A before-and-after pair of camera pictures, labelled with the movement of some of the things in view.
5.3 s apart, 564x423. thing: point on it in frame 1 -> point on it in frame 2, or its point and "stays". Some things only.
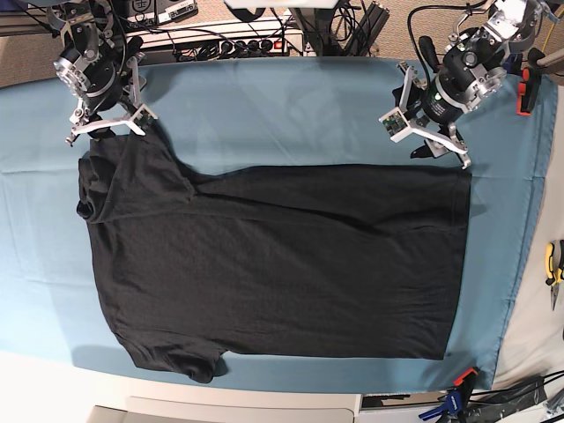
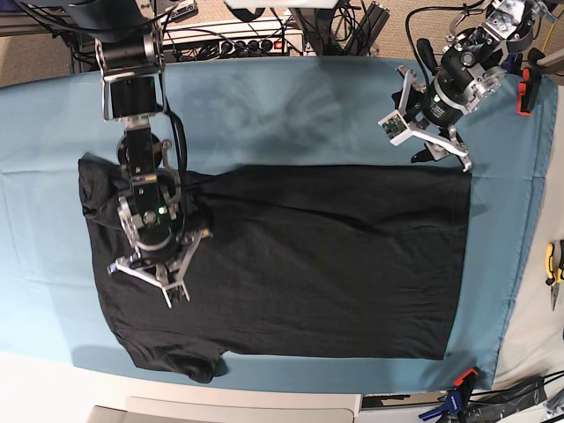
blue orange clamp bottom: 456,399 stays
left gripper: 100,83 -> 163,238
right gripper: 433,106 stays
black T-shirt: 353,261 stays
